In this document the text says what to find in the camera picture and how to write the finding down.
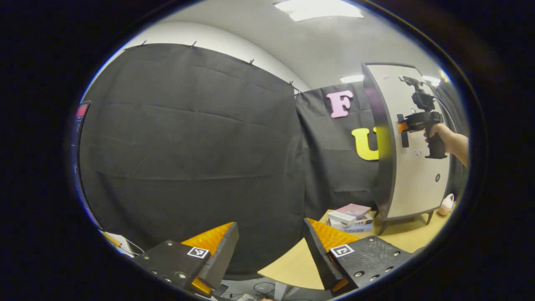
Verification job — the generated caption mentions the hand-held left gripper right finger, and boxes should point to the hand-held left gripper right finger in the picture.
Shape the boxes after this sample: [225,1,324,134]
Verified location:
[302,218,418,298]

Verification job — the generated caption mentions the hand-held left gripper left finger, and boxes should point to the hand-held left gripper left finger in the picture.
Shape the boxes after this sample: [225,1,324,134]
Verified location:
[132,222,240,298]

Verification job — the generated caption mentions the black cabinet door handle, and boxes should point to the black cabinet door handle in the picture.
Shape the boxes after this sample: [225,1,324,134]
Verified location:
[397,114,410,148]

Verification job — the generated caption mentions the dark grey cabinet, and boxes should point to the dark grey cabinet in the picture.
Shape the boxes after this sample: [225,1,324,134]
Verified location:
[362,62,454,235]

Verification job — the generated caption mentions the grey cabinet door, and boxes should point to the grey cabinet door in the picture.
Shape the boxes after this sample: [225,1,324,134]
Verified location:
[368,64,453,219]

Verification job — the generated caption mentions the small white box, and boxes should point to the small white box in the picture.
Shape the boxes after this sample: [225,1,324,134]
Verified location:
[327,210,357,225]

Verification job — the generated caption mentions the blue book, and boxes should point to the blue book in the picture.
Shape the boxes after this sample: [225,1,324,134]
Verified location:
[334,222,374,233]

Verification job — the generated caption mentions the pink plush slipper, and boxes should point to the pink plush slipper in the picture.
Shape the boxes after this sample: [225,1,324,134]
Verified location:
[438,193,455,217]

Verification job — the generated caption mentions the white papers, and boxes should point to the white papers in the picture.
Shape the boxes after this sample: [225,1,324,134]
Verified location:
[102,231,145,258]

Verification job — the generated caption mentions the black backdrop cloth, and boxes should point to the black backdrop cloth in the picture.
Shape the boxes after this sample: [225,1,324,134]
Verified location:
[77,42,469,276]

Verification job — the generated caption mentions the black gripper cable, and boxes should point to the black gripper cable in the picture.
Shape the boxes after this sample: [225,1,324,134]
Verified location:
[431,95,459,134]

